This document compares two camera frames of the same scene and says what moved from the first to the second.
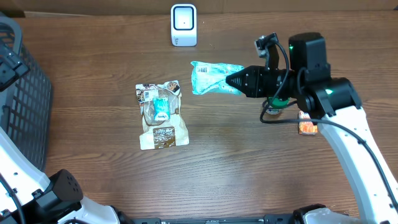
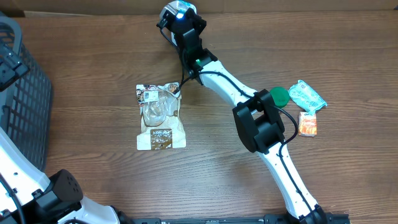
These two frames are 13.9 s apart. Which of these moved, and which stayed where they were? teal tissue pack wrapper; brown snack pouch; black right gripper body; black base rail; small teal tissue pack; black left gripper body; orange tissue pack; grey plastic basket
Moved: teal tissue pack wrapper; small teal tissue pack; black right gripper body
Stayed: brown snack pouch; black left gripper body; black base rail; orange tissue pack; grey plastic basket
